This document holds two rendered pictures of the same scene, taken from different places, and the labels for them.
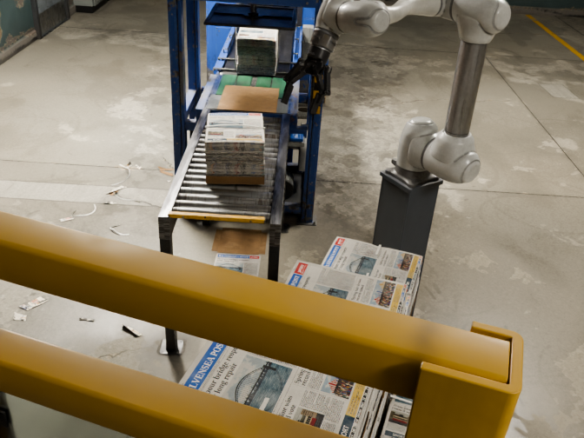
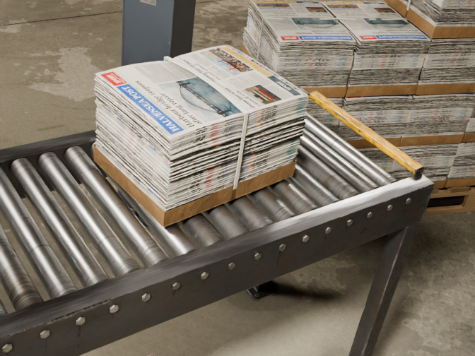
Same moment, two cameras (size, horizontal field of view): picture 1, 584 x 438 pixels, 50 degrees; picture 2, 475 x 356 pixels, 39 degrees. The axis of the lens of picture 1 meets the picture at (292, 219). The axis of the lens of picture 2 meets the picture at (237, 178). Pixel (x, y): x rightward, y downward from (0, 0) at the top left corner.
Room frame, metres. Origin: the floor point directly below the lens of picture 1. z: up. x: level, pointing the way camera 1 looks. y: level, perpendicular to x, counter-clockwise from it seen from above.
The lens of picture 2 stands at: (3.61, 1.38, 1.69)
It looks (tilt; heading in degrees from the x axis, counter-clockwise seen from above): 35 degrees down; 232
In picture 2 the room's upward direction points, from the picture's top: 9 degrees clockwise
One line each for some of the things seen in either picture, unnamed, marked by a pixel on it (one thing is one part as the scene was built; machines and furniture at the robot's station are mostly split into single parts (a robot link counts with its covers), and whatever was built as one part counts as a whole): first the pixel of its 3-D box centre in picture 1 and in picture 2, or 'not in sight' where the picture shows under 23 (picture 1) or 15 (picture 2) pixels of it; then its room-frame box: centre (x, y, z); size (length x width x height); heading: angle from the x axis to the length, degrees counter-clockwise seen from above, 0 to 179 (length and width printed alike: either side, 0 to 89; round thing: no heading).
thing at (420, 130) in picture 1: (419, 142); not in sight; (2.53, -0.53, 1.17); 0.18 x 0.16 x 0.22; 37
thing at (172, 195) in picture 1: (189, 163); (198, 280); (3.04, 0.58, 0.74); 1.34 x 0.05 x 0.12; 0
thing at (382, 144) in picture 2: (216, 217); (362, 129); (2.38, 0.33, 0.81); 0.43 x 0.03 x 0.02; 90
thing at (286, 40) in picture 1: (262, 52); not in sight; (5.19, 0.34, 0.75); 1.53 x 0.64 x 0.10; 0
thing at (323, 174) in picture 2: (225, 201); (297, 155); (2.59, 0.32, 0.78); 0.47 x 0.05 x 0.05; 90
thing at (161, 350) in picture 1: (171, 346); not in sight; (2.40, 0.57, 0.01); 0.14 x 0.13 x 0.01; 90
